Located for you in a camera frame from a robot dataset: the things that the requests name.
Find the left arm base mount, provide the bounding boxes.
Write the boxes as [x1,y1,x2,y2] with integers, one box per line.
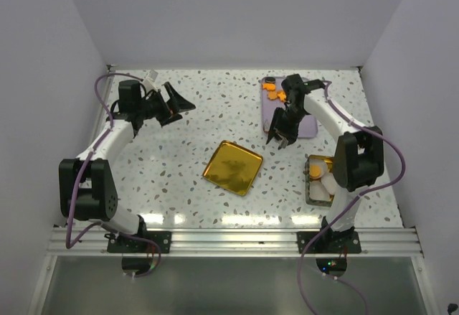
[104,231,172,254]

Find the aluminium front rail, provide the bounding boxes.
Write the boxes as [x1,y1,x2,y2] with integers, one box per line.
[46,228,423,258]

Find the orange flower cookie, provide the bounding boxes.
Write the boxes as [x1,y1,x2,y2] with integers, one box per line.
[262,83,276,92]
[268,91,278,100]

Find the green cookie tin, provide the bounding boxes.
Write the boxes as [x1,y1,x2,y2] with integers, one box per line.
[305,155,338,207]

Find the metal tongs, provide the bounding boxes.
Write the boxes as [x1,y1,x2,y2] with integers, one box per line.
[278,137,289,150]

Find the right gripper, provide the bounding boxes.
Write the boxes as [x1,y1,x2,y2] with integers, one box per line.
[268,105,308,149]

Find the orange flower cookie lower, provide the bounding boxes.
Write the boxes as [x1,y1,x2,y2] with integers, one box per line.
[268,91,278,100]

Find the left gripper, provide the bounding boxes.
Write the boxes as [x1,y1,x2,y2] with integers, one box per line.
[136,83,194,126]

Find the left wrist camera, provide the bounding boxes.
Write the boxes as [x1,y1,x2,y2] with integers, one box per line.
[143,70,158,91]

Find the gold tin lid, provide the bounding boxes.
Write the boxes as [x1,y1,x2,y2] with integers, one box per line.
[202,140,263,197]

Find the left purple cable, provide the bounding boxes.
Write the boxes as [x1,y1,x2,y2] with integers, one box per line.
[66,72,162,280]

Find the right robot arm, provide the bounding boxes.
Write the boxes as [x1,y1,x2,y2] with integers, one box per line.
[268,74,384,253]

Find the purple tray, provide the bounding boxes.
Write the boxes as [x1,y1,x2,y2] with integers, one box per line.
[261,76,318,138]

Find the orange star cookie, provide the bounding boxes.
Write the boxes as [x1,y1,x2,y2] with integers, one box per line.
[277,90,288,103]

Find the white paper cup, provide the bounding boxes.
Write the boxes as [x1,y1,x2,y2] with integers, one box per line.
[321,173,338,195]
[309,159,333,180]
[309,180,330,202]

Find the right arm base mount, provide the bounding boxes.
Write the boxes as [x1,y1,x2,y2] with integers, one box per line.
[296,228,362,254]

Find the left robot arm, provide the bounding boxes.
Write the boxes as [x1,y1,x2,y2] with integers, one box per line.
[58,76,196,253]

